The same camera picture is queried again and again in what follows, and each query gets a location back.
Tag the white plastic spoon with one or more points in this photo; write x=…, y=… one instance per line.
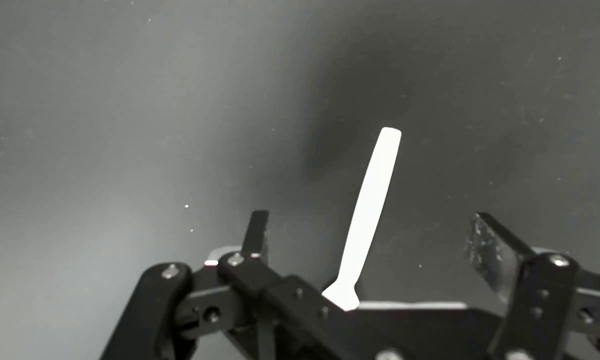
x=371, y=206

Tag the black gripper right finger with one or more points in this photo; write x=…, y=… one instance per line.
x=547, y=301

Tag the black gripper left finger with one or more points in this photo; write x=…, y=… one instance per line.
x=287, y=303

